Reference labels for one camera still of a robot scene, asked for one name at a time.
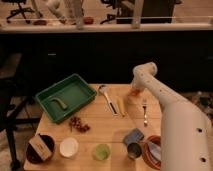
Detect silver fork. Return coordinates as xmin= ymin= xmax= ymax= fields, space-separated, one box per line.
xmin=142 ymin=99 xmax=148 ymax=127

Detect blue grey cloth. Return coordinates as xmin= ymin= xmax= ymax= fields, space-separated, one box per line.
xmin=148 ymin=141 xmax=161 ymax=161

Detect wooden box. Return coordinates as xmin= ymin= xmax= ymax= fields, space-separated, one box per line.
xmin=29 ymin=134 xmax=52 ymax=161

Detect white paper cup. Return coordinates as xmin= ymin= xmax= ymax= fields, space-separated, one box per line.
xmin=59 ymin=137 xmax=79 ymax=158

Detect bunch of red grapes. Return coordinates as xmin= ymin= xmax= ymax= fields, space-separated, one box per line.
xmin=69 ymin=117 xmax=90 ymax=133

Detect green plastic tray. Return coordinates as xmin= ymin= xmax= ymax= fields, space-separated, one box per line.
xmin=36 ymin=74 xmax=97 ymax=124

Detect blue sponge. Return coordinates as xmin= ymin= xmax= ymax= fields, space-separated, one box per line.
xmin=123 ymin=128 xmax=144 ymax=145

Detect green plastic cup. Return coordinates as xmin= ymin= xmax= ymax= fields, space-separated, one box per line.
xmin=93 ymin=144 xmax=110 ymax=161

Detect orange bowl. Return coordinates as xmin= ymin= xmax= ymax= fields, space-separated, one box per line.
xmin=142 ymin=135 xmax=161 ymax=170

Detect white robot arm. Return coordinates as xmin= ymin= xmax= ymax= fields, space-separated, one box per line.
xmin=132 ymin=62 xmax=211 ymax=171

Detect black office chair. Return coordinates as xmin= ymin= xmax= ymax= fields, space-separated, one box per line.
xmin=0 ymin=53 xmax=41 ymax=171

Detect metal spoon with dark handle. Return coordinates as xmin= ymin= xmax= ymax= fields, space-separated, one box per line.
xmin=98 ymin=84 xmax=118 ymax=116

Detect dark brown bowl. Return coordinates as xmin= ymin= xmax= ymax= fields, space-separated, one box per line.
xmin=26 ymin=134 xmax=55 ymax=164

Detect red object on shelf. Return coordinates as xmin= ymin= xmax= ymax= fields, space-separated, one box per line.
xmin=84 ymin=17 xmax=94 ymax=25

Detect metal cup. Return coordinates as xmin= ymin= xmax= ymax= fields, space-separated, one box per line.
xmin=127 ymin=143 xmax=142 ymax=159

